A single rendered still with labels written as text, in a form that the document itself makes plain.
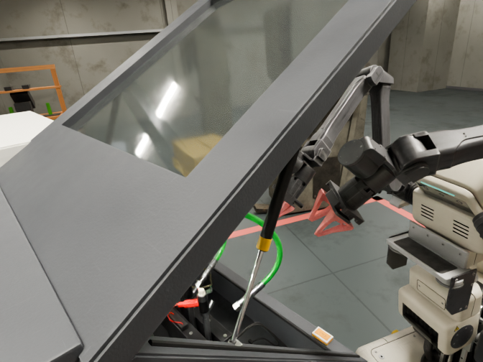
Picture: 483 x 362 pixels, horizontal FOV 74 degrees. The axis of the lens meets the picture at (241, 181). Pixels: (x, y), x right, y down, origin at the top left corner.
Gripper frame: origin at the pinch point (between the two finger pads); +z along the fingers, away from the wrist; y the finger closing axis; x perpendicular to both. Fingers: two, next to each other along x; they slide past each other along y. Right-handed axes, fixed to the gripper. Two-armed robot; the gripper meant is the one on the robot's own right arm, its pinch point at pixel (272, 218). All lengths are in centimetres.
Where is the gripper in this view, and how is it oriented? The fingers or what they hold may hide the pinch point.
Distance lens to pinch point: 101.1
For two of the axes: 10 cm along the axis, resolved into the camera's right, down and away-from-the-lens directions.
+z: -5.8, 8.1, -0.3
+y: -6.7, -5.0, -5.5
